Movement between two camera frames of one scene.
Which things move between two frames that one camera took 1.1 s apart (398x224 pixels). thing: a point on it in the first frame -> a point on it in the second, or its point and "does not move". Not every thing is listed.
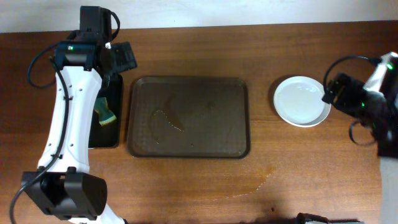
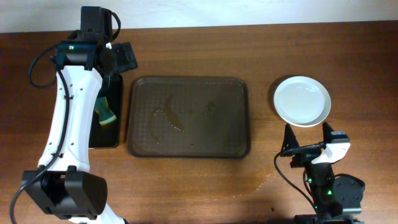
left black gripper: [106, 86] does not move
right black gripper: [337, 92] -> [306, 157]
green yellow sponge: [106, 116] does not move
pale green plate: [298, 101] does not move
